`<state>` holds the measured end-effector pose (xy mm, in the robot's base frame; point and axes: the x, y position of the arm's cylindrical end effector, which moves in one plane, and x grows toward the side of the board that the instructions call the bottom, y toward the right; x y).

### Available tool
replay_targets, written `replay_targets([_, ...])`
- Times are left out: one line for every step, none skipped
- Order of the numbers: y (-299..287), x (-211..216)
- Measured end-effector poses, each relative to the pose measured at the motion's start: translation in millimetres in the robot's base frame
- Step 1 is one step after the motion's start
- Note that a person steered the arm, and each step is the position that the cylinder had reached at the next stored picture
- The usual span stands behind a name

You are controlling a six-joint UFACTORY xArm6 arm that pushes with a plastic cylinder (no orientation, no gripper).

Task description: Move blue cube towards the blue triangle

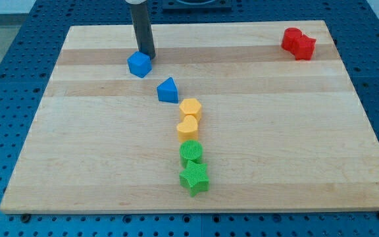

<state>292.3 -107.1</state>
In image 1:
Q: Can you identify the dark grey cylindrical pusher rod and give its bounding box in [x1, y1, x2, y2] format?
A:
[126, 0, 156, 59]

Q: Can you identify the blue cube block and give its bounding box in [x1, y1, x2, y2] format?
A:
[127, 51, 152, 78]

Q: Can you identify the blue triangle block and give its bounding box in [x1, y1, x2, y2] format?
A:
[157, 77, 178, 103]

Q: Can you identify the yellow hexagon block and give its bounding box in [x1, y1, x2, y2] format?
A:
[179, 98, 202, 122]

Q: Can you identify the yellow heart block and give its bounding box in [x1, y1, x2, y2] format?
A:
[176, 115, 199, 143]

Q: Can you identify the green cylinder block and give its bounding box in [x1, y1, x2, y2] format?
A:
[179, 140, 203, 168]

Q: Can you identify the light wooden board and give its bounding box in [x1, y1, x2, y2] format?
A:
[0, 20, 379, 215]

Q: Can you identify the red cylinder block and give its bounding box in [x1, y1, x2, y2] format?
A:
[281, 28, 303, 51]

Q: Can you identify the green star block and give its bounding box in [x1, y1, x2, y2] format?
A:
[179, 161, 210, 197]

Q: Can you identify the red star-shaped block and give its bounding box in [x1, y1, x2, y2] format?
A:
[292, 35, 316, 61]

